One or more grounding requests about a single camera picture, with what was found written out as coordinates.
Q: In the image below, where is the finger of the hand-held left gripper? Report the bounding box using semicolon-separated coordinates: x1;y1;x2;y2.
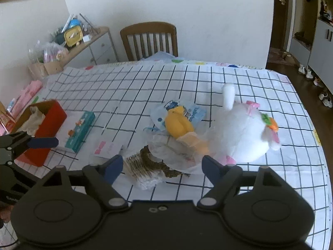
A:
0;160;43;189
0;132;59;159

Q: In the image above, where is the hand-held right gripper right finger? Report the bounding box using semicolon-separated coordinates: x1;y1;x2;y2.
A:
198;155;280;210

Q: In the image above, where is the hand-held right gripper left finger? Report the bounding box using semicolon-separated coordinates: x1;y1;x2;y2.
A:
39;155;129;210

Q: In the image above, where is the clear plastic bag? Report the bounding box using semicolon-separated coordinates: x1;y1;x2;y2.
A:
148;129;221;175

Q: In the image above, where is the white card with pink print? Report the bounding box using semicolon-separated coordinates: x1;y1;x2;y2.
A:
93;139;124;159

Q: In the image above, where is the red open box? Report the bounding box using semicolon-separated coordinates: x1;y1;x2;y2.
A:
12;99;67;168

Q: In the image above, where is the beige cloth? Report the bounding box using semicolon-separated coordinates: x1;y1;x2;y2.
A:
19;106;47;136

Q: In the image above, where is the teal and white tissue box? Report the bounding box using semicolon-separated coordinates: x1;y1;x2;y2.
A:
55;111;95;154

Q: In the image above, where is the orange box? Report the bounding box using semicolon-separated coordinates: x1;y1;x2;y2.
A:
0;101;16;134

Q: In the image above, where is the pink packet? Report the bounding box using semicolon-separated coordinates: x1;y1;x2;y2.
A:
10;80;43;118

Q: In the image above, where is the white plush rabbit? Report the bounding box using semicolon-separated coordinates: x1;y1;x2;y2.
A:
208;83;281;166

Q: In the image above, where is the yellow rubber chicken toy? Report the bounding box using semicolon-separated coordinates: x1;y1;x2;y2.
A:
164;107;210;157

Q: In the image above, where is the blue and white plastic bag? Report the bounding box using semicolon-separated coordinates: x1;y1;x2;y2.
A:
150;100;207;132

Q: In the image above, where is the beige cardboard box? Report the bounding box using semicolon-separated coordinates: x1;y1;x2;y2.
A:
27;55;64;80

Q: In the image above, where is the plastic bag of toys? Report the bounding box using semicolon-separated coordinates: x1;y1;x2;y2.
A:
29;42;69;64

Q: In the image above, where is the colourful printed table mat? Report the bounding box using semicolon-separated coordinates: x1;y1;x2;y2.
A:
166;57;263;70

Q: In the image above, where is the yellow toy clock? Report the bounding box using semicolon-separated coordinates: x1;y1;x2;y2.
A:
64;27;84;48

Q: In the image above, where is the wooden drawer cabinet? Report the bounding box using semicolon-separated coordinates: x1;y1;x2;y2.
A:
62;27;119;69

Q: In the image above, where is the light blue cloth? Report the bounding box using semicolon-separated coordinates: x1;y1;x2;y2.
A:
142;51;180;62

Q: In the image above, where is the wooden chair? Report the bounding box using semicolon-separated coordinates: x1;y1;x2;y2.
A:
120;21;179;61

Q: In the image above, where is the grey shoe cabinet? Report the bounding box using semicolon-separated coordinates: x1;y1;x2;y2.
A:
289;0;333;84

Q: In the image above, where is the wooden door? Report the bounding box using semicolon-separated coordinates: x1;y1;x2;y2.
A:
273;0;297;53

